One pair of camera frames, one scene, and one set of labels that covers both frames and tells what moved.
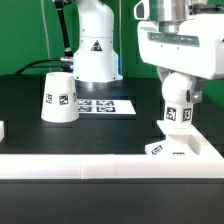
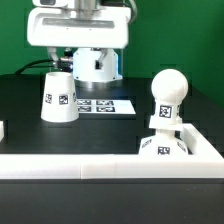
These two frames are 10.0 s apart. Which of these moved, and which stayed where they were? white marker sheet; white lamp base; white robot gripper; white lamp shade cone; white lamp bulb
Moved: white robot gripper; white lamp bulb; white lamp base
Stayed: white lamp shade cone; white marker sheet
